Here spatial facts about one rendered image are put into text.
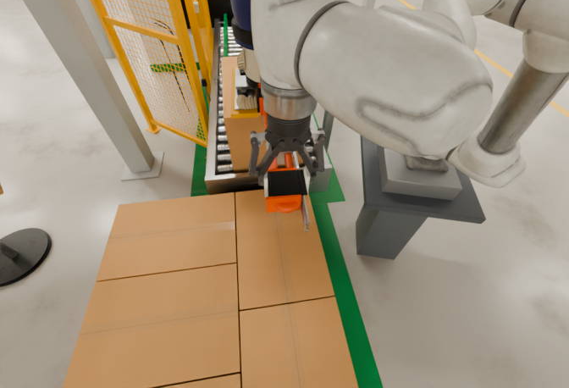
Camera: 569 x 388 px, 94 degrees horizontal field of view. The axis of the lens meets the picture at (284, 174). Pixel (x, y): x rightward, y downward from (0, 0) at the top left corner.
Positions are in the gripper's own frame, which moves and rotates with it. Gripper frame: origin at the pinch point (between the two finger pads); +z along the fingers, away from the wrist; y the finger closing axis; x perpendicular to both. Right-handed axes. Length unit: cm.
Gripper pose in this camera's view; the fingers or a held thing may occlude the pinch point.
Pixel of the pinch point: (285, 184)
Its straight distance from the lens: 59.0
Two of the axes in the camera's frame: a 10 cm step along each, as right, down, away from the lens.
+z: -0.2, 6.5, 7.6
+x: 0.9, 7.5, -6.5
